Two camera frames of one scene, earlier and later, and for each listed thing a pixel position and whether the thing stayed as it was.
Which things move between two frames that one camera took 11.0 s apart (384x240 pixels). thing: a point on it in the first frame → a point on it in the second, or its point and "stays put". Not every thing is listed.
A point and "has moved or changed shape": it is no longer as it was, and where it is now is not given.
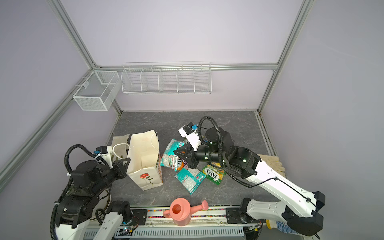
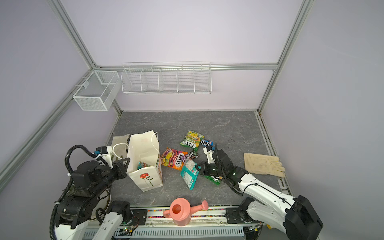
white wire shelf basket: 167,78 stays put
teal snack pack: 190,178 has moved or changed shape
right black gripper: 187,150 → 204,170
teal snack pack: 169,158 → 141,165
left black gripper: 121,169 stays put
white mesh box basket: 99,91 stays put
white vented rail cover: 174,231 stays put
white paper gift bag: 144,166 stays put
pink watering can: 180,211 stays put
